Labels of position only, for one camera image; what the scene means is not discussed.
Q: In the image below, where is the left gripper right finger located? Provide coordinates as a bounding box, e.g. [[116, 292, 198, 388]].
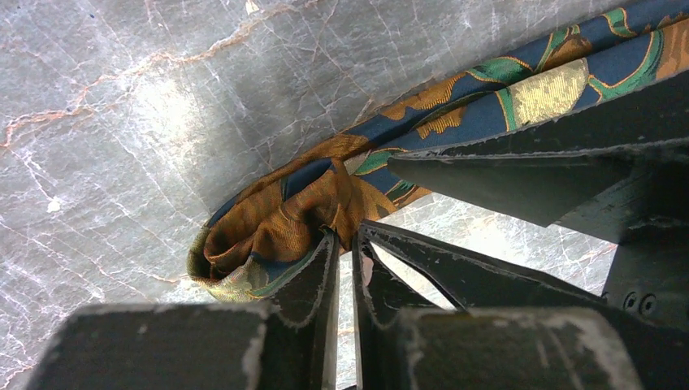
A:
[[352, 220, 604, 389]]

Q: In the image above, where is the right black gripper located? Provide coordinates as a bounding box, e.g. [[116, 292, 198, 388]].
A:
[[388, 72, 688, 331]]

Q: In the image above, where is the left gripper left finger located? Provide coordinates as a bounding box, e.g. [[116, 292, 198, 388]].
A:
[[249, 230, 339, 389]]

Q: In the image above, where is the orange blue floral tie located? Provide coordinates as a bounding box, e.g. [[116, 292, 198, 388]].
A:
[[187, 1, 688, 302]]

